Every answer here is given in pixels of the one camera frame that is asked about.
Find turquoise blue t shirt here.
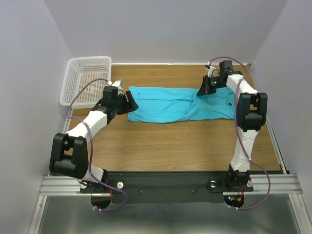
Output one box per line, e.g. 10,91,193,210
127,86,234,123

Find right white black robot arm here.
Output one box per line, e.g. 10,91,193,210
197,60,268,190

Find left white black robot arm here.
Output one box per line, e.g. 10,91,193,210
49,85,138,192

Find white perforated plastic basket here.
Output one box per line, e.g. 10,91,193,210
59,56,112,109

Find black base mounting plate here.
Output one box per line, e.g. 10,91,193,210
80,171,253,204

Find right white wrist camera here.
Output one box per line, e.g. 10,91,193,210
205,62,219,78

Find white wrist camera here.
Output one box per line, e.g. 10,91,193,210
205,62,219,78
107,79,124,91

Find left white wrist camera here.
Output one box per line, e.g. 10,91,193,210
107,79,124,91

